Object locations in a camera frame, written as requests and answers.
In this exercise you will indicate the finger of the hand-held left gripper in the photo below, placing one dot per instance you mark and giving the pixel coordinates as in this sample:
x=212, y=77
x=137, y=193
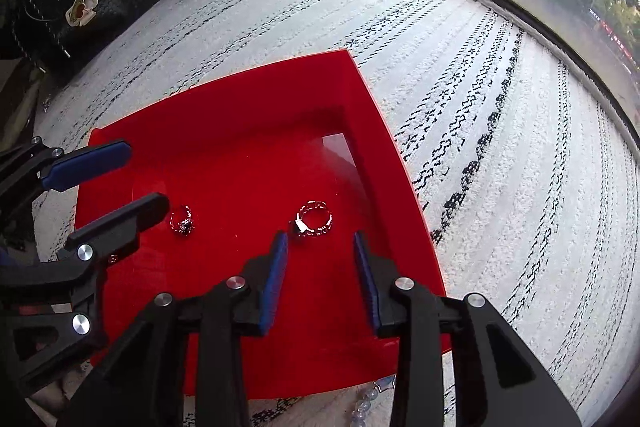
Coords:
x=85, y=168
x=120, y=222

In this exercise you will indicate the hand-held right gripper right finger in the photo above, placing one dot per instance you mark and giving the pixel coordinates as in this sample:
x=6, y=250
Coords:
x=369, y=287

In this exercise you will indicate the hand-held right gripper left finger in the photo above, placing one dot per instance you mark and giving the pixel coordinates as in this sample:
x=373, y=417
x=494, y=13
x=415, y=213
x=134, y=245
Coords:
x=274, y=279

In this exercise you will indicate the red box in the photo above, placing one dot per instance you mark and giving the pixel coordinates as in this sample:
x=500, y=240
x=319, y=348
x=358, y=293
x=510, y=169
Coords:
x=240, y=157

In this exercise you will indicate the cream heart bag charm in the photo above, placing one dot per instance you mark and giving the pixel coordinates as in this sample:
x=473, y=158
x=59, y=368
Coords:
x=80, y=10

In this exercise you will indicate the black window frame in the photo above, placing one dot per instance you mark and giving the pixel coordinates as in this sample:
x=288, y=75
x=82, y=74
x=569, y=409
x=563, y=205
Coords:
x=500, y=2

